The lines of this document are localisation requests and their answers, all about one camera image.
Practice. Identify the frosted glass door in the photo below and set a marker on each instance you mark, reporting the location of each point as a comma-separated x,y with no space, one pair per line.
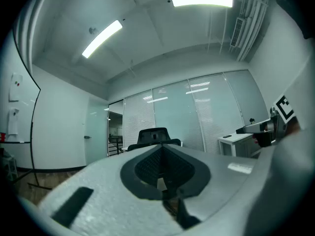
97,131

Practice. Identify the black rectangular frame object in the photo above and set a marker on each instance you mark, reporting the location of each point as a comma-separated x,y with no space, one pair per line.
227,136

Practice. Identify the white side table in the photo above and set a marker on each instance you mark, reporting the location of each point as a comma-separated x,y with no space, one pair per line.
236,144

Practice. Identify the white shelf rack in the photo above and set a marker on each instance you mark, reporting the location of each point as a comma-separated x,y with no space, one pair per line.
8,166

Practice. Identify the black metal railing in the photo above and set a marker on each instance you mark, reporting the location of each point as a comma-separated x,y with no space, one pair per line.
115,144

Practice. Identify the long ceiling light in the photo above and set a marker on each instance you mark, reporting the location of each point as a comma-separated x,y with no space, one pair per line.
201,1
102,38

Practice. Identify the white paper sheet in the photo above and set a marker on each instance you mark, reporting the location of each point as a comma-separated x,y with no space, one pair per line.
13,122
16,87

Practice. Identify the white air vent grille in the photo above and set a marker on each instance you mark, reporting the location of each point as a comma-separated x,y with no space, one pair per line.
237,32

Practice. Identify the small red object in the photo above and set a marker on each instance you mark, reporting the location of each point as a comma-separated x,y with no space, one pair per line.
2,136

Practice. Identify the whiteboard with black stand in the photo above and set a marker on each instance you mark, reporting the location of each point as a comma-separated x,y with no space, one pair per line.
24,112

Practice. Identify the person's right forearm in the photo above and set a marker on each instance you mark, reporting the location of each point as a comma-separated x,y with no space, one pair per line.
292,128

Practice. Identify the black office chair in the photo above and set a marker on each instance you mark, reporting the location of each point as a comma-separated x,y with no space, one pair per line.
153,136

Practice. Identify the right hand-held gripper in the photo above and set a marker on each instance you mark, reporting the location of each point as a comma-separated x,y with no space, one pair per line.
283,109

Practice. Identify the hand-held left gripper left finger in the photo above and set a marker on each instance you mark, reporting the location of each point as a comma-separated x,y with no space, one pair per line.
108,205

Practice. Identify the white ceiling pipes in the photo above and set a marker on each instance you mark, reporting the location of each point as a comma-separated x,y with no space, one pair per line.
253,21

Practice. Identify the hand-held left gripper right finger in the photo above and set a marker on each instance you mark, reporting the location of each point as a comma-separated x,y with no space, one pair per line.
221,176

